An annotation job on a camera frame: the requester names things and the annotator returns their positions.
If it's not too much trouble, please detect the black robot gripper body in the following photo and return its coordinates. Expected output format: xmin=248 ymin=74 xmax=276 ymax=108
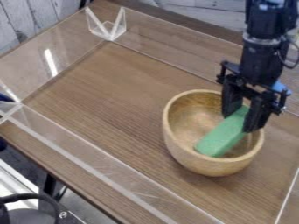
xmin=215 ymin=33 xmax=294 ymax=116

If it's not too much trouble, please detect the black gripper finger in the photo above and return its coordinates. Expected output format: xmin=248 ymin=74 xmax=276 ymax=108
xmin=221 ymin=83 xmax=243 ymax=117
xmin=243 ymin=96 xmax=274 ymax=133

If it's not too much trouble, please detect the green rectangular block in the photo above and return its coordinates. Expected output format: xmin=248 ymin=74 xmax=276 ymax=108
xmin=193 ymin=106 xmax=248 ymax=158

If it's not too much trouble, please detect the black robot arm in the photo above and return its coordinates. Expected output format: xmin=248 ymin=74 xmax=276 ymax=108
xmin=216 ymin=0 xmax=298 ymax=133

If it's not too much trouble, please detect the brown wooden bowl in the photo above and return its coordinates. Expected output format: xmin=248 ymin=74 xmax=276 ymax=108
xmin=163 ymin=89 xmax=266 ymax=177

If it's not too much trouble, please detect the black table leg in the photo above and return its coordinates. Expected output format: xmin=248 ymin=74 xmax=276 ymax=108
xmin=43 ymin=174 xmax=57 ymax=196

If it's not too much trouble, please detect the blue object at edge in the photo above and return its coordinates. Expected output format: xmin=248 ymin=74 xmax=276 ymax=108
xmin=0 ymin=93 xmax=15 ymax=102

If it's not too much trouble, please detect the clear acrylic tray enclosure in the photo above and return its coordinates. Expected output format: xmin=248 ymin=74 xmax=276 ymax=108
xmin=0 ymin=0 xmax=299 ymax=224

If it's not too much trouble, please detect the grey metal base plate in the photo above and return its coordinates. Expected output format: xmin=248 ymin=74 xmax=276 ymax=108
xmin=37 ymin=192 xmax=87 ymax=224

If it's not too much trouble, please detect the black cable loop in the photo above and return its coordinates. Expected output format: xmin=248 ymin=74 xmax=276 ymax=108
xmin=0 ymin=192 xmax=63 ymax=224

